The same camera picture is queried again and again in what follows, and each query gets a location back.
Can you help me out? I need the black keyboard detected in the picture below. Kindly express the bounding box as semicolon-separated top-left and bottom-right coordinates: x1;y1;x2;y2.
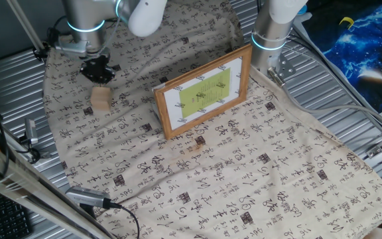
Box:
0;187;34;239

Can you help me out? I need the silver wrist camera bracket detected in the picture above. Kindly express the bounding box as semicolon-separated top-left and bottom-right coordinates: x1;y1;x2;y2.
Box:
54;35;90;58

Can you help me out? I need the beige calligraphy print cloth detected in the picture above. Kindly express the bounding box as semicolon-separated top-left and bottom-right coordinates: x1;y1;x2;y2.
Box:
42;0;382;239

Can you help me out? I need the small clamp-mounted camera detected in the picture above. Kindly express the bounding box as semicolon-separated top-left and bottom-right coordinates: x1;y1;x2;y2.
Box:
24;118;40;145

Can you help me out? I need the blue galaxy print mat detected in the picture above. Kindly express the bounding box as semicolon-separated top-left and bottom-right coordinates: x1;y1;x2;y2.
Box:
302;2;382;114

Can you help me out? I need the wooden picture frame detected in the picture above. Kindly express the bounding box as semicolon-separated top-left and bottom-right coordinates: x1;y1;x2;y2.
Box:
153;43;253;140

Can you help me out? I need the grey depth camera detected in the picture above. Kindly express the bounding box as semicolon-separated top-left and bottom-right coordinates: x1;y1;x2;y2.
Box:
65;186;112;220

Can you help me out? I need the grey metal pole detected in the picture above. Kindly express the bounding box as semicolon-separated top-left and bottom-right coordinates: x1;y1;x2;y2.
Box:
5;0;46;54

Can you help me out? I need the silver base mounting plate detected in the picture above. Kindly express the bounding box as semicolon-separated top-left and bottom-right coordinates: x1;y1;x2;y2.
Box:
266;52;296;88

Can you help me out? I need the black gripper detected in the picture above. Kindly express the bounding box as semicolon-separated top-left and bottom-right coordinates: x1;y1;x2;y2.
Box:
80;54;116;85

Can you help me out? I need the black pole clamp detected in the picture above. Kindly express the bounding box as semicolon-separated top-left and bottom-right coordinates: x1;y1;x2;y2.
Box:
32;41;51;63

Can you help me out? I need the grey base cable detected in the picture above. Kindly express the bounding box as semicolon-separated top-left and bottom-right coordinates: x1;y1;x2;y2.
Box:
278;78;382;134

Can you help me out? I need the light wooden block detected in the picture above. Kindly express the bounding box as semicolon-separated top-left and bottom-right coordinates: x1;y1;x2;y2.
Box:
90;86;113;112

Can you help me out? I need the black camera cable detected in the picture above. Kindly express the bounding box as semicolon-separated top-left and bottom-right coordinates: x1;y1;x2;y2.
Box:
109;201;141;239

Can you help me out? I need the aluminium frame bar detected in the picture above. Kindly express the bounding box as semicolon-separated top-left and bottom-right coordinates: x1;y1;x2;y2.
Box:
0;134;112;239

